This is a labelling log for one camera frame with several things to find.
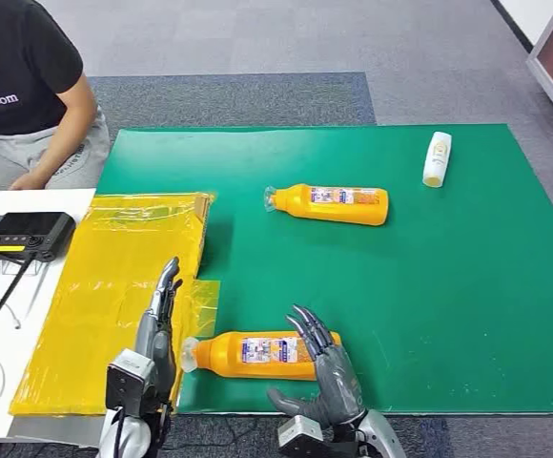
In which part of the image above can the black remote controller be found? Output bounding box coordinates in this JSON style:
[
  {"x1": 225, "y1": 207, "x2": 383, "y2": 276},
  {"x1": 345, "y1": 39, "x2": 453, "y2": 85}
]
[{"x1": 0, "y1": 211, "x2": 76, "y2": 313}]

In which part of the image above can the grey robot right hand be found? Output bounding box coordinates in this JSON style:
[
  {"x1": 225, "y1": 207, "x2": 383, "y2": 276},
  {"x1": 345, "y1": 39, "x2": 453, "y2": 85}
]
[{"x1": 266, "y1": 304, "x2": 366, "y2": 431}]

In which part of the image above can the person's hand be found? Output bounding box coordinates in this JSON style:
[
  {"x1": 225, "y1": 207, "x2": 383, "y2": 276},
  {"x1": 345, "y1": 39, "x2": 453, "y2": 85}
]
[{"x1": 8, "y1": 172, "x2": 47, "y2": 192}]

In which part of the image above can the small white bottle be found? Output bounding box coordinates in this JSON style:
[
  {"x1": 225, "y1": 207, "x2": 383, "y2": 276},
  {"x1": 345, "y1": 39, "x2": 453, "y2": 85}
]
[{"x1": 422, "y1": 131, "x2": 453, "y2": 189}]

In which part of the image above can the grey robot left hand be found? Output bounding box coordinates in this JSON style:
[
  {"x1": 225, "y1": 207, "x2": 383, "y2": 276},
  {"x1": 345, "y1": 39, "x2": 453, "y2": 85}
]
[{"x1": 134, "y1": 256, "x2": 184, "y2": 406}]

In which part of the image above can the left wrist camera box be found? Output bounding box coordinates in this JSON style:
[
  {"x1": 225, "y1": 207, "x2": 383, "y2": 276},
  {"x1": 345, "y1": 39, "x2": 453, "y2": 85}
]
[{"x1": 105, "y1": 348, "x2": 162, "y2": 420}]

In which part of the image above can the green table mat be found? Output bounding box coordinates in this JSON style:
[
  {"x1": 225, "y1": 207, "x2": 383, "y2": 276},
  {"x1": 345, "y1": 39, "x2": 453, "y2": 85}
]
[{"x1": 96, "y1": 123, "x2": 553, "y2": 417}]

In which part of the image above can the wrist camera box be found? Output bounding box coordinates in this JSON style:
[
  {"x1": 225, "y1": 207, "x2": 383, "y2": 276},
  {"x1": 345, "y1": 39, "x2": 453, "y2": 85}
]
[
  {"x1": 105, "y1": 348, "x2": 162, "y2": 420},
  {"x1": 277, "y1": 415, "x2": 326, "y2": 458}
]

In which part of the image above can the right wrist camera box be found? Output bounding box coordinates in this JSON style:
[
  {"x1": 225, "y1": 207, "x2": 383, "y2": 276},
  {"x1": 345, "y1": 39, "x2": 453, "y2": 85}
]
[{"x1": 277, "y1": 415, "x2": 326, "y2": 458}]

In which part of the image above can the yellow taped cardboard sheet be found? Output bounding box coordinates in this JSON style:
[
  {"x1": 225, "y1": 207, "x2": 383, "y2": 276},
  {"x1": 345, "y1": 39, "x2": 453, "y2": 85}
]
[{"x1": 8, "y1": 192, "x2": 221, "y2": 419}]

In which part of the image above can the orange Tide detergent bottle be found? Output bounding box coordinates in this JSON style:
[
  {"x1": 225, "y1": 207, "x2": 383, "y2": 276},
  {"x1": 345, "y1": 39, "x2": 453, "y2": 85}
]
[{"x1": 181, "y1": 330, "x2": 342, "y2": 383}]

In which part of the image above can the person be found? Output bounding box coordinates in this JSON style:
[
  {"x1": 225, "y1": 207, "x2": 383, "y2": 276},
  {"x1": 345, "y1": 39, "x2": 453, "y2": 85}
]
[{"x1": 0, "y1": 0, "x2": 111, "y2": 192}]

